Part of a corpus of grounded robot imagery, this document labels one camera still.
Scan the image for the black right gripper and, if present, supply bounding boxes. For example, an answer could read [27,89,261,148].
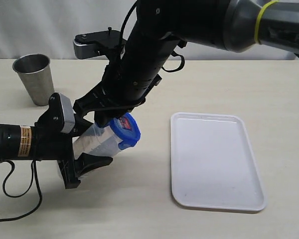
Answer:
[73,74,161,127]

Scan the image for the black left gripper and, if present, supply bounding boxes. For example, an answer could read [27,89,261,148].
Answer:
[31,113,113,190]

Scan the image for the clear plastic tall container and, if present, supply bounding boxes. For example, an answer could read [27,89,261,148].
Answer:
[73,123,123,160]

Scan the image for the blue container lid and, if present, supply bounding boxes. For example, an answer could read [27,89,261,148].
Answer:
[108,113,141,150]

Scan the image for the stainless steel cup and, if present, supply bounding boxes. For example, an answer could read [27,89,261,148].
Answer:
[12,53,55,107]

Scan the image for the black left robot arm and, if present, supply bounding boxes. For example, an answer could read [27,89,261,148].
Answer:
[0,116,113,189]

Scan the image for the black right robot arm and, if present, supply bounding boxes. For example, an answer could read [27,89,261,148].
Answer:
[73,0,299,126]

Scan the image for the white background curtain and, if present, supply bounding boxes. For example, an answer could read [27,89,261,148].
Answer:
[0,0,291,60]

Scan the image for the white plastic tray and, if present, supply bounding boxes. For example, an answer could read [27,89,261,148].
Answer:
[170,112,267,213]

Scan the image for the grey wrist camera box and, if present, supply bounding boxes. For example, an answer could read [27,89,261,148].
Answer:
[48,92,75,134]
[73,27,121,60]

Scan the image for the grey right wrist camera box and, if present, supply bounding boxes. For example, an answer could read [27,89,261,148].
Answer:
[73,27,121,60]

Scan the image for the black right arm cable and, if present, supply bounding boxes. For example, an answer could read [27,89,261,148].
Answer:
[118,0,186,73]

